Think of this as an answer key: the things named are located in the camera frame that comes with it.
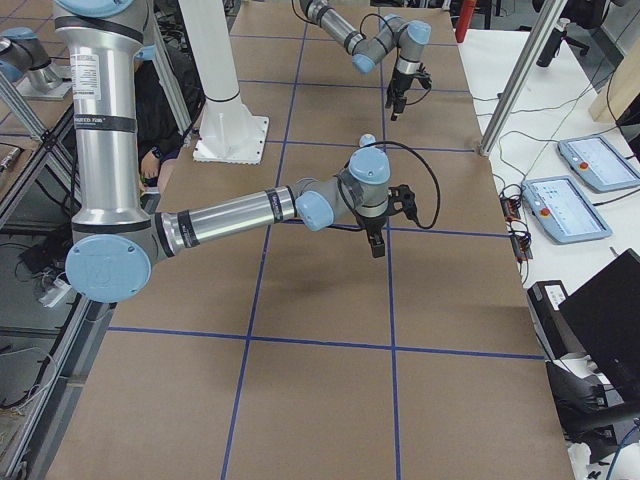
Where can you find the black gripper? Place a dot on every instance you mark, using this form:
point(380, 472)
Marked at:
point(370, 224)
point(399, 85)

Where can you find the blue and cream call bell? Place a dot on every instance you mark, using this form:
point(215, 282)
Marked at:
point(367, 140)

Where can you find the blue teach pendant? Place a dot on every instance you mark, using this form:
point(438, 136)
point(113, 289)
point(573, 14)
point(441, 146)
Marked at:
point(598, 163)
point(563, 211)

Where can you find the aluminium frame post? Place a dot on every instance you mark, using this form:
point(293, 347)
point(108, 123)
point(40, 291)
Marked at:
point(533, 46)

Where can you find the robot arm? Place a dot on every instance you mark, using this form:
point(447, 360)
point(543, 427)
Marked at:
point(116, 244)
point(407, 38)

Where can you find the black laptop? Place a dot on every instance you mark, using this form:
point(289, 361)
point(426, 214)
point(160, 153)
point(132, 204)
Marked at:
point(604, 316)

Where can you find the seated person in black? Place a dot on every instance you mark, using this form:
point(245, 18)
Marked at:
point(159, 141)

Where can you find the black monitor stand base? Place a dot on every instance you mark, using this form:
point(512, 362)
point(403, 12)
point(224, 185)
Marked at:
point(587, 411)

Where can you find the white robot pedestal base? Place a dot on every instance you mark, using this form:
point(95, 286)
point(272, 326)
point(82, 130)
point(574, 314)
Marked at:
point(228, 132)

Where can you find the near blue teach pendant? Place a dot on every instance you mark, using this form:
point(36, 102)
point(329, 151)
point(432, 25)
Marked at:
point(563, 211)

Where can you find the far blue teach pendant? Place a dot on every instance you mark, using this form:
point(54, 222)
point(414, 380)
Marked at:
point(598, 163)

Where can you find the red cylinder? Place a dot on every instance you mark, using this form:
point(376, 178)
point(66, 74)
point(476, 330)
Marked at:
point(466, 13)

